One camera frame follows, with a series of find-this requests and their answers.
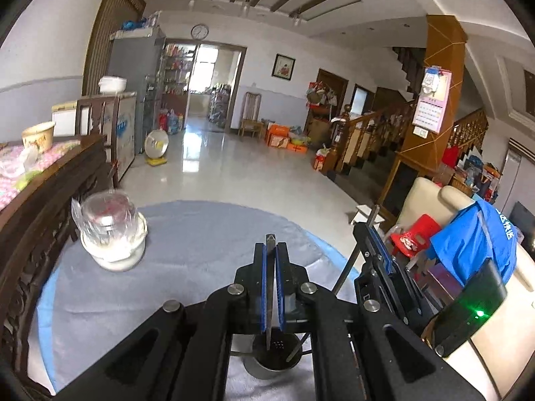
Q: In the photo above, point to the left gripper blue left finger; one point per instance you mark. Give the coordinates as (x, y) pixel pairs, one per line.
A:
(252, 307)

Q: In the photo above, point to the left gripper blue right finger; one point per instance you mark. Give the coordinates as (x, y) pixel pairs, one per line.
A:
(293, 315)

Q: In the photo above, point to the dark chopstick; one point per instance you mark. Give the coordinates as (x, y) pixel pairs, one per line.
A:
(271, 247)
(298, 347)

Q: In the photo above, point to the dark metal utensil holder cup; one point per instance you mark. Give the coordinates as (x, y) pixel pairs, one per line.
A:
(265, 365)

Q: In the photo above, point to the red plastic child chair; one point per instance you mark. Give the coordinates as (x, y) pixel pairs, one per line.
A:
(415, 239)

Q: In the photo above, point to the white step stool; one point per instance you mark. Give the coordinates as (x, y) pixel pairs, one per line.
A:
(362, 214)

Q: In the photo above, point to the grey felt table cloth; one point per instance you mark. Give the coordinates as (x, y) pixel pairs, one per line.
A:
(192, 249)

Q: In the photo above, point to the blue jacket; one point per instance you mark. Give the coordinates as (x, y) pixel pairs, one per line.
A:
(478, 233)

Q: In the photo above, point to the cream sofa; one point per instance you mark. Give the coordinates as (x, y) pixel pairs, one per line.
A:
(498, 353)

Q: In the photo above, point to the white bowl with plastic bag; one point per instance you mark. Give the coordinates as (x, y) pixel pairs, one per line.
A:
(112, 229)

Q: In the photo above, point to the orange cardboard box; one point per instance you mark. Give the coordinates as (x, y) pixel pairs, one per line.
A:
(282, 137)

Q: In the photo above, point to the small white fan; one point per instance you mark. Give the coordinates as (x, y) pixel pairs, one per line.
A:
(155, 147)

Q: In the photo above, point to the white chest freezer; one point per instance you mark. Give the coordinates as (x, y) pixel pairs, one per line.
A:
(110, 113)

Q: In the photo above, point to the carved dark wood sideboard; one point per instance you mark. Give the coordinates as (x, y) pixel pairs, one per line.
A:
(35, 227)

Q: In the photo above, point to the framed flower picture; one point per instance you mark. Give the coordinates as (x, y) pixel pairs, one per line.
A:
(283, 67)

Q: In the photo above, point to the grey refrigerator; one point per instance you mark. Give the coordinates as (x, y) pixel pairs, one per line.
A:
(137, 57)

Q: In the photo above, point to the wooden chair by wall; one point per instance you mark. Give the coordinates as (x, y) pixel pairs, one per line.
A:
(249, 117)

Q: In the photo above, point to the wall calendar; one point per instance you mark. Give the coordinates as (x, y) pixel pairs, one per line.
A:
(432, 102)

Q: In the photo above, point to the round wall clock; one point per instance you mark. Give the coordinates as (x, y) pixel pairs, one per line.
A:
(199, 32)

